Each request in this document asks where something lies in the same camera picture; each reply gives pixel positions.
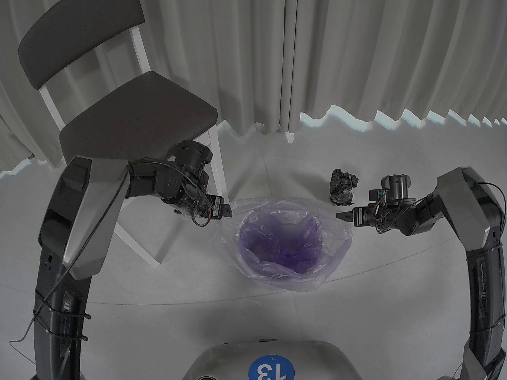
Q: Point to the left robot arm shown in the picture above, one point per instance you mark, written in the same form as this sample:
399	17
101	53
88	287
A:
91	212

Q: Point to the white trash bin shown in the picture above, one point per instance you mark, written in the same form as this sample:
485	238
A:
248	259

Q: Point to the crumpled black plastic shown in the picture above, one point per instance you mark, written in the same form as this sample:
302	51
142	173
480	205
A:
341	188

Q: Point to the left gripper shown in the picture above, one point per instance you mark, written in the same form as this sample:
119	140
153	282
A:
214	208

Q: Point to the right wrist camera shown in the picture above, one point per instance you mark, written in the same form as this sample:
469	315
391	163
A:
375	194

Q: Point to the purple plastic bag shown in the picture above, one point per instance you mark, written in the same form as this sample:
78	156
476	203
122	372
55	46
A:
285	244

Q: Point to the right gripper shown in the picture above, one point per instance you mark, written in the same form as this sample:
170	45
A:
362	216

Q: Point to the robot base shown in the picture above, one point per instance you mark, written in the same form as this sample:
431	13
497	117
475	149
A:
221	362

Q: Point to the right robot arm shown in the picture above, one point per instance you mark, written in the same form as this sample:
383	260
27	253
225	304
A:
459	196

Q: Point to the dark grey chair white legs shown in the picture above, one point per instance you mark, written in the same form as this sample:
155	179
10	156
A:
138	109

